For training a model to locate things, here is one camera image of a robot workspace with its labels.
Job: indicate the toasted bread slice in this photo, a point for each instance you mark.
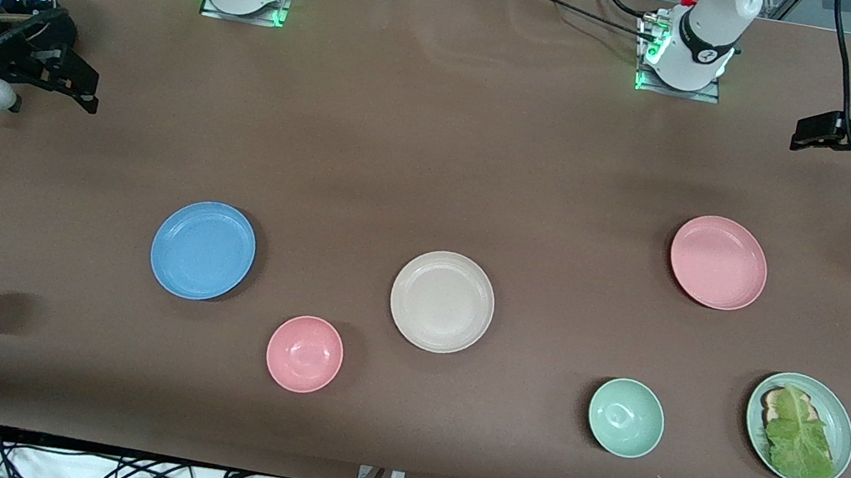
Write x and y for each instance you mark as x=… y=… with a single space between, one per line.
x=774 y=401

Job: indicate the green plate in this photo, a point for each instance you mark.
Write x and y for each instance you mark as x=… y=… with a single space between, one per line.
x=843 y=411

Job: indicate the small green bowl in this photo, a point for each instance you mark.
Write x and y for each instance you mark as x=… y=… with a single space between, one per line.
x=626 y=417

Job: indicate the green lettuce leaf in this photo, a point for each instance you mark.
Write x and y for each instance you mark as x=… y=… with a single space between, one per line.
x=799 y=438

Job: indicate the beige shallow plate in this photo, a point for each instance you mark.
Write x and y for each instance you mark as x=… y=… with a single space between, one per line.
x=441 y=301

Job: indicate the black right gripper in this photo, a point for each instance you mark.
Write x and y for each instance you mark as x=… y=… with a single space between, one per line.
x=42 y=38

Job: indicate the small pink bowl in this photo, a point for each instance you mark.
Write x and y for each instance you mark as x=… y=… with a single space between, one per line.
x=304 y=353

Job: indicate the pink shallow plate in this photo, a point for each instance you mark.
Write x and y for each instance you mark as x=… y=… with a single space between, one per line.
x=718 y=262

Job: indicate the blue shallow plate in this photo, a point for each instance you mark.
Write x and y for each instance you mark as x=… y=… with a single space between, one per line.
x=203 y=250

